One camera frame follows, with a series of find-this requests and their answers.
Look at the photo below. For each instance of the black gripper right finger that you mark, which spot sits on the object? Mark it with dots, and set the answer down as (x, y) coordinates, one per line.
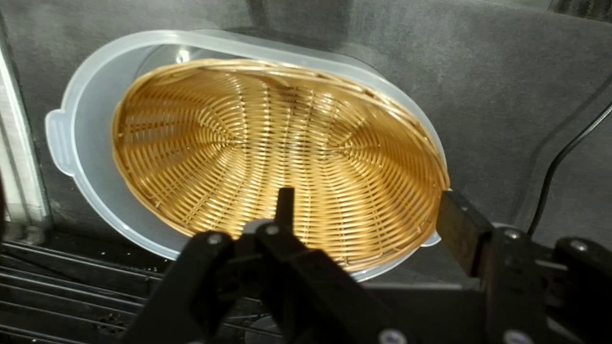
(548, 298)

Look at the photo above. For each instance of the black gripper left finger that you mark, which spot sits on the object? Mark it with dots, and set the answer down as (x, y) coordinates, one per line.
(275, 298)

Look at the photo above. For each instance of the woven wicker basket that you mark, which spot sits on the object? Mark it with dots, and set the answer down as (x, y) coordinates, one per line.
(256, 139)

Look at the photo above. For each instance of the clear plastic oval bowl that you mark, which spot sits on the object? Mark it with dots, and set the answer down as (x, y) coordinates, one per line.
(89, 126)

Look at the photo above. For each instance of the stainless steel sink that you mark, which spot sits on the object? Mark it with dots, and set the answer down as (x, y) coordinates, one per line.
(17, 159)

